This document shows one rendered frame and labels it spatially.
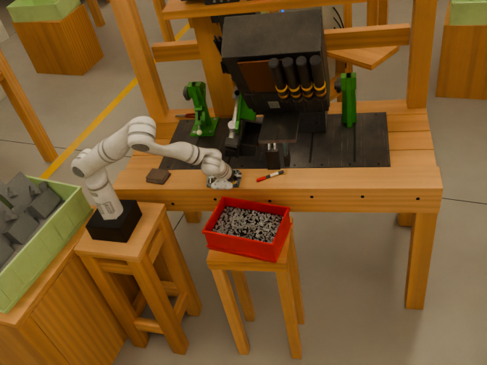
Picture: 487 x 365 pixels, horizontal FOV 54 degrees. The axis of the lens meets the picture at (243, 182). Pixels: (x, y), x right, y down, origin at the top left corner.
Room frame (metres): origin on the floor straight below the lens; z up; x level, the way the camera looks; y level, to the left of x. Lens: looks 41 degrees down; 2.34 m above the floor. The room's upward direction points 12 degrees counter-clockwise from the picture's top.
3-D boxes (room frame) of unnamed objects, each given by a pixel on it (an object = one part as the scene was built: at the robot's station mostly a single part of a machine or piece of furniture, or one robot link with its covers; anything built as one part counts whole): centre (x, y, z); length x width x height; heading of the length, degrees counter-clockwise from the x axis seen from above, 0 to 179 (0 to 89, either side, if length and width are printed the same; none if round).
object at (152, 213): (1.59, 0.59, 0.83); 0.32 x 0.32 x 0.04; 67
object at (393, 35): (2.26, -0.30, 1.23); 1.30 x 0.05 x 0.09; 72
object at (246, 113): (1.87, -0.10, 1.17); 0.13 x 0.12 x 0.20; 72
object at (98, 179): (1.60, 0.60, 1.19); 0.09 x 0.09 x 0.17; 58
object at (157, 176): (1.81, 0.39, 0.91); 0.10 x 0.08 x 0.03; 59
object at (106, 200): (1.59, 0.59, 1.03); 0.09 x 0.09 x 0.17; 75
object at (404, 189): (1.64, -0.10, 0.83); 1.50 x 0.14 x 0.15; 72
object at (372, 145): (1.91, -0.19, 0.89); 1.10 x 0.42 x 0.02; 72
